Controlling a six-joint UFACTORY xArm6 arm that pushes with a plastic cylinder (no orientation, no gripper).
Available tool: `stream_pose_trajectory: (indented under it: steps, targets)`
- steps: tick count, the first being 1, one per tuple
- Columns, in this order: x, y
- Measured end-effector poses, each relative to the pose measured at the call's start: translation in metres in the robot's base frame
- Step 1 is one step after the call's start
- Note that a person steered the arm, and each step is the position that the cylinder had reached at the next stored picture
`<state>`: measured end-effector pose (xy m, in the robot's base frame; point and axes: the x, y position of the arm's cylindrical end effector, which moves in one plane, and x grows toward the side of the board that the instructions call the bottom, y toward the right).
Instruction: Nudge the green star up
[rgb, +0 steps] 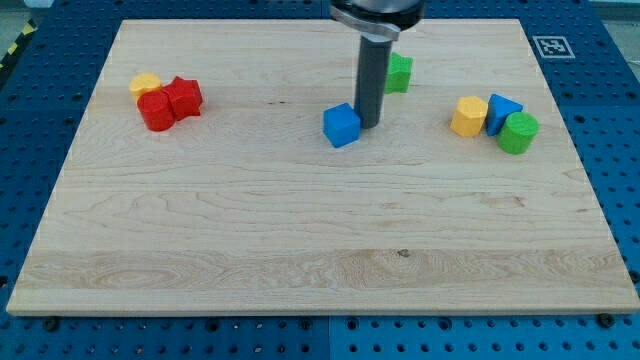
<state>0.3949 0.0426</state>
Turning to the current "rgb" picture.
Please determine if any blue cube block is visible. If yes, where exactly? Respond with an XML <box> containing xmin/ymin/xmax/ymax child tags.
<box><xmin>323</xmin><ymin>103</ymin><xmax>361</xmax><ymax>148</ymax></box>

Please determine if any green star block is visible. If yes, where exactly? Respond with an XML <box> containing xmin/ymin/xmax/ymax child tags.
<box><xmin>384</xmin><ymin>52</ymin><xmax>413</xmax><ymax>94</ymax></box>

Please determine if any wooden board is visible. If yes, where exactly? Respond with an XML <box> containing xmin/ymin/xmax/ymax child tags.
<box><xmin>7</xmin><ymin>19</ymin><xmax>639</xmax><ymax>317</ymax></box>

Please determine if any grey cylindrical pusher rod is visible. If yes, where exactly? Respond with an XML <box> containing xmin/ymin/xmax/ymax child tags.
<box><xmin>354</xmin><ymin>33</ymin><xmax>393</xmax><ymax>129</ymax></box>

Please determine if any red cylinder block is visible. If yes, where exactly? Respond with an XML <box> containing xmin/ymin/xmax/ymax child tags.
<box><xmin>137</xmin><ymin>90</ymin><xmax>176</xmax><ymax>132</ymax></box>

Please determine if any white fiducial marker tag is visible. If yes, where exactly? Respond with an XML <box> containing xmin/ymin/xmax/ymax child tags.
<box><xmin>533</xmin><ymin>35</ymin><xmax>575</xmax><ymax>59</ymax></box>

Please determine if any green cylinder block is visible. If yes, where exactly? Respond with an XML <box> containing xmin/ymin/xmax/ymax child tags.
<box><xmin>497</xmin><ymin>112</ymin><xmax>539</xmax><ymax>155</ymax></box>

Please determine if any yellow cylinder block left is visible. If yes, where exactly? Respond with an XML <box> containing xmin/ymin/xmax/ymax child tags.
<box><xmin>129</xmin><ymin>72</ymin><xmax>162</xmax><ymax>102</ymax></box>

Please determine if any yellow hexagon block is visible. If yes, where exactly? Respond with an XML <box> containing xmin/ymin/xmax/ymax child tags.
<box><xmin>450</xmin><ymin>96</ymin><xmax>488</xmax><ymax>137</ymax></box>

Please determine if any red star block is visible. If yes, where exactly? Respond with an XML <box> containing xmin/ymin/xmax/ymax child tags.
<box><xmin>162</xmin><ymin>76</ymin><xmax>203</xmax><ymax>121</ymax></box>

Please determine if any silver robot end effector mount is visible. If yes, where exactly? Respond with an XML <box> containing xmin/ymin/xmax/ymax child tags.
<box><xmin>330</xmin><ymin>0</ymin><xmax>426</xmax><ymax>41</ymax></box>

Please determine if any blue triangle block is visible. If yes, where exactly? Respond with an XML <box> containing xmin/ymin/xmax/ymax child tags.
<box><xmin>485</xmin><ymin>94</ymin><xmax>524</xmax><ymax>136</ymax></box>

